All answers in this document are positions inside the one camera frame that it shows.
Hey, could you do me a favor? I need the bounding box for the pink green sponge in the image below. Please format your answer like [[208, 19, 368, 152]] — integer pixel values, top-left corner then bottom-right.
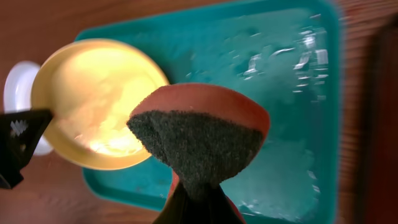
[[127, 83, 270, 223]]

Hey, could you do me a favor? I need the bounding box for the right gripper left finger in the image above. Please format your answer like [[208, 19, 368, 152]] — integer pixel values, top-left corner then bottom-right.
[[152, 182, 199, 224]]

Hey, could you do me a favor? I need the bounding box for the black red lacquer tray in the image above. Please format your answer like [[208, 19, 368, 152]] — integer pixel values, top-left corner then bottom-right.
[[354, 16, 397, 224]]

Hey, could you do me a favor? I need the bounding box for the yellow plate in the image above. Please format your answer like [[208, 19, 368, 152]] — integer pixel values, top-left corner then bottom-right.
[[30, 39, 169, 170]]

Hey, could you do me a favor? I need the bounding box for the light blue plate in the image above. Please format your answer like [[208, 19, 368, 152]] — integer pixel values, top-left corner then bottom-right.
[[3, 60, 54, 156]]

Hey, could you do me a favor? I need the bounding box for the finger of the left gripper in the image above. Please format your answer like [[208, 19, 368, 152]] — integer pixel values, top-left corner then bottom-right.
[[1, 109, 53, 189]]

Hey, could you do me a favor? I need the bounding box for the teal plastic serving tray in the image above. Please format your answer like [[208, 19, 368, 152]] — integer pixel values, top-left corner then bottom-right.
[[77, 0, 342, 223]]

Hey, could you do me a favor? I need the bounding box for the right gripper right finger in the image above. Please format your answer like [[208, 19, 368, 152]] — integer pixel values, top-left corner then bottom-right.
[[206, 186, 244, 224]]

